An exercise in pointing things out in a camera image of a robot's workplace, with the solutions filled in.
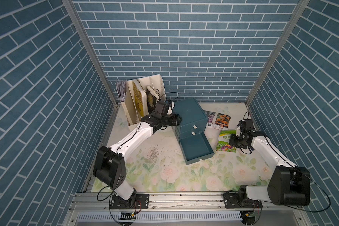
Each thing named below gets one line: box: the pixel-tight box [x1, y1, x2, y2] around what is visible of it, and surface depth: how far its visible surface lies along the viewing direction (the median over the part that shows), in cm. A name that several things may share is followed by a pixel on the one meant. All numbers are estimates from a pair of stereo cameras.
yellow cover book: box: [131, 79, 149, 121], surface depth 96 cm
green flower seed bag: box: [216, 129, 237, 154], surface depth 91 cm
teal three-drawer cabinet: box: [172, 97, 215, 166], surface depth 89 cm
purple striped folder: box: [115, 80, 128, 102], surface depth 91 cm
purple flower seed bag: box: [203, 109, 216, 129], surface depth 111 cm
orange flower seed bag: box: [213, 112, 232, 131], surface depth 110 cm
